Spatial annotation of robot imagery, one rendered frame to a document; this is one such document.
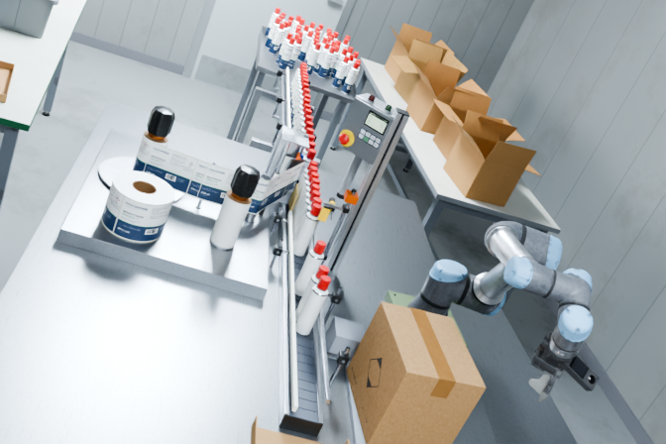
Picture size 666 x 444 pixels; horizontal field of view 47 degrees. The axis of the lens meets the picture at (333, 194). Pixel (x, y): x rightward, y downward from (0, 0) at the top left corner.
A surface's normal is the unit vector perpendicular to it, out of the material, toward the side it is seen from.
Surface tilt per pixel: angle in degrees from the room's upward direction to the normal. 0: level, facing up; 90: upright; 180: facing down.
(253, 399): 0
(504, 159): 100
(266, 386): 0
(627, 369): 90
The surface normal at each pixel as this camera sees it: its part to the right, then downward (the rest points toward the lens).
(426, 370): 0.37, -0.84
